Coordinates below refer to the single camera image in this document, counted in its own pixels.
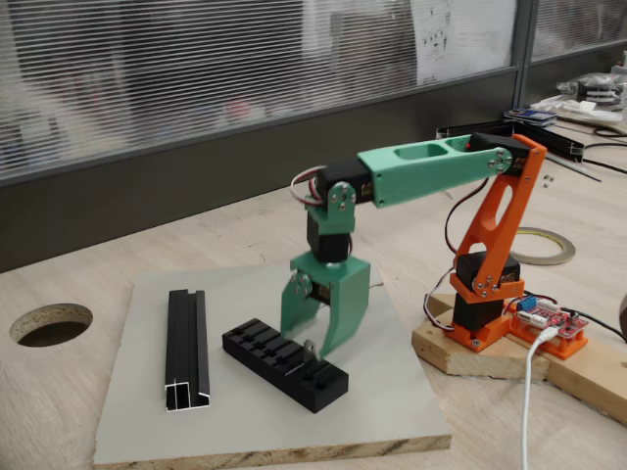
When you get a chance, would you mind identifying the black and white device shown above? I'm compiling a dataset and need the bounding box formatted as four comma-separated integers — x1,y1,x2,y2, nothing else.
555,72,627,107

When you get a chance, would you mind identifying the white cable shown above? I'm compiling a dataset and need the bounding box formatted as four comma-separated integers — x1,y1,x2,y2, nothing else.
519,325,557,470

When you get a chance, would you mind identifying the wooden base block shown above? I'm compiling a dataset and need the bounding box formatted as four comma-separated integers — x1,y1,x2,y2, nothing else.
410,292,553,382

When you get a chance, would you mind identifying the grey wooden board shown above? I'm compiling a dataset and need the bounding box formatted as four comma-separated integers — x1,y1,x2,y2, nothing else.
92,263,453,466

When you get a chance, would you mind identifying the wrist servo wire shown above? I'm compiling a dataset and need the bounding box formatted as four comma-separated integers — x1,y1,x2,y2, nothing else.
290,164,327,207

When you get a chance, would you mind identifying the black slotted holder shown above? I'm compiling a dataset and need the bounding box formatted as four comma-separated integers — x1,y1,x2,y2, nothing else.
221,317,350,415

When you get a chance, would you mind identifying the black and red arm cable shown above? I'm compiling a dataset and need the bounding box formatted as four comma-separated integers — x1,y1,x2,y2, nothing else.
444,178,491,256

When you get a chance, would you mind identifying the base servo wire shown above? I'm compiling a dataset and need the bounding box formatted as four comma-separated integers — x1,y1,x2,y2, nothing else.
421,266,459,334

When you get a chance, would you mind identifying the red controller board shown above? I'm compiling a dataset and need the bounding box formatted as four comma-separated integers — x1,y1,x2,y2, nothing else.
513,292,589,340

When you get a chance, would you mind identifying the short black aluminium profile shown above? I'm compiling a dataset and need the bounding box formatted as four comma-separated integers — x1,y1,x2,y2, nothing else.
164,288,213,415

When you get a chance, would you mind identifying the printed paper sheet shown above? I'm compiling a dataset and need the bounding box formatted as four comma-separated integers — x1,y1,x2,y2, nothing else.
410,0,519,88

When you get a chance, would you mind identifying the blue card stack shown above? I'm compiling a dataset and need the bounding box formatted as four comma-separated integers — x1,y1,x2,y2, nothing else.
503,108,558,128

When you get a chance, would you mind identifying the wooden plank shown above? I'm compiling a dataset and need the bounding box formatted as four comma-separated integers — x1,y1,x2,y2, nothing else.
546,337,627,427

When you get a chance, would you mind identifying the black table cable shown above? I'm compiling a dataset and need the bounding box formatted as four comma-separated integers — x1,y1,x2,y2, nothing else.
582,141,627,183

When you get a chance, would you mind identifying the white round plate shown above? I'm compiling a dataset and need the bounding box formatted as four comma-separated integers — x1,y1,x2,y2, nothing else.
562,100,623,123

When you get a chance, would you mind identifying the black power cable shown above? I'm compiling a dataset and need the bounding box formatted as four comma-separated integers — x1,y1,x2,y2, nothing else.
560,305,627,344

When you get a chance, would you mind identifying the long black aluminium profile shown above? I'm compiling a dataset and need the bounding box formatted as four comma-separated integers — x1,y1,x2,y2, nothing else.
435,120,520,143
508,121,585,164

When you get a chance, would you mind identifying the tape roll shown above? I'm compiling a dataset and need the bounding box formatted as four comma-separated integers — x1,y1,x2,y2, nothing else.
508,226,578,267

